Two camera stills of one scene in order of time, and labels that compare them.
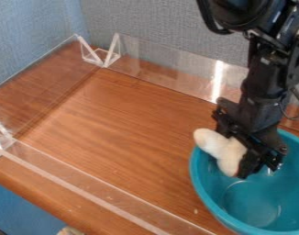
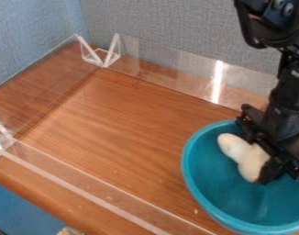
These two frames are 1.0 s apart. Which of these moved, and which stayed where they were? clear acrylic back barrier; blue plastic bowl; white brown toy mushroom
Moved: white brown toy mushroom
Stayed: clear acrylic back barrier; blue plastic bowl
